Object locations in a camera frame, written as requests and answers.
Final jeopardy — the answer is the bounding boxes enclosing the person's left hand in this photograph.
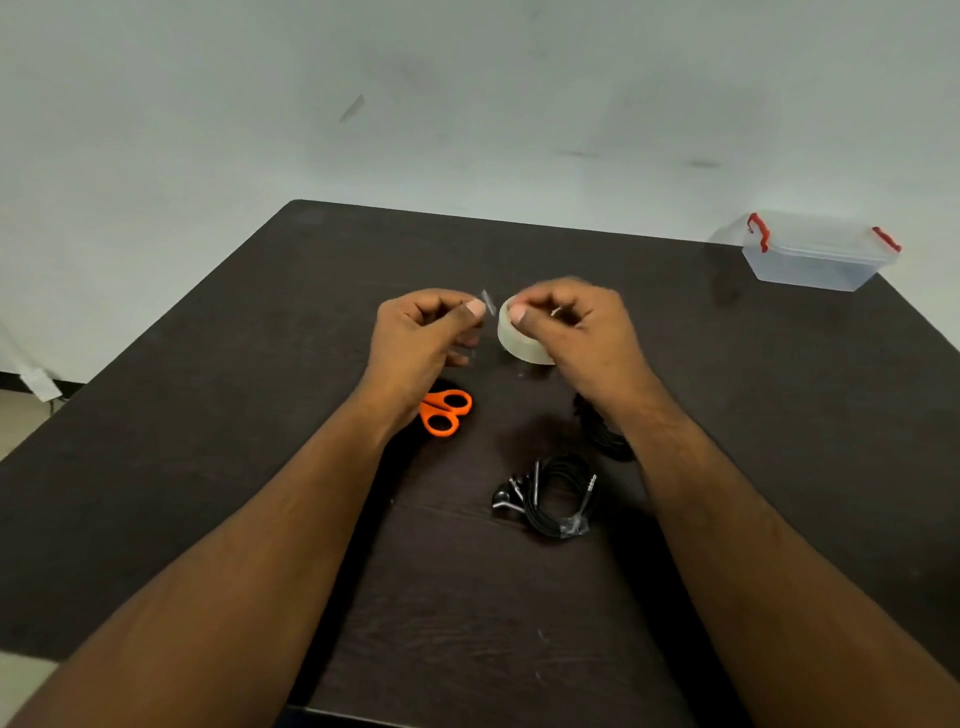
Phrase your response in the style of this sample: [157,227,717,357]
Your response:
[358,288,488,429]

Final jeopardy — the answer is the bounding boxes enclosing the person's right hand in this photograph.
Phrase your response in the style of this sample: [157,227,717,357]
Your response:
[507,276,664,421]

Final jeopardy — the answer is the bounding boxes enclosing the clear adhesive tape roll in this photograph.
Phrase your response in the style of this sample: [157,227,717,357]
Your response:
[497,294,562,367]

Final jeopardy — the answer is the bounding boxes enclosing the person's right forearm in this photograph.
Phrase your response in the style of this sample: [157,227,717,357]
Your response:
[596,378,960,728]

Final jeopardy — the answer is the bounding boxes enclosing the person's left forearm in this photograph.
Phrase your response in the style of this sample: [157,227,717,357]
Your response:
[7,378,410,728]

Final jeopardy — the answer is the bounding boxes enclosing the coiled black earphones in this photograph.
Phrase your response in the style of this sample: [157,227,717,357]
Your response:
[491,453,600,541]

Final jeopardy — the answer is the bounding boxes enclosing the clear plastic box red clips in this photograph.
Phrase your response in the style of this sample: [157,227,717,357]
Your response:
[741,210,903,293]

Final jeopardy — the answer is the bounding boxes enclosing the white paper scrap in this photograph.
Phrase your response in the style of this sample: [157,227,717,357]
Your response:
[20,367,63,403]

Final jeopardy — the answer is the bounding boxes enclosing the orange handled scissors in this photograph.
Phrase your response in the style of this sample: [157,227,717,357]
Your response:
[417,387,474,439]

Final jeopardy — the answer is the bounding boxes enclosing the coiled black cable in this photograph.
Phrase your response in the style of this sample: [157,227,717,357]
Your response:
[572,391,637,463]

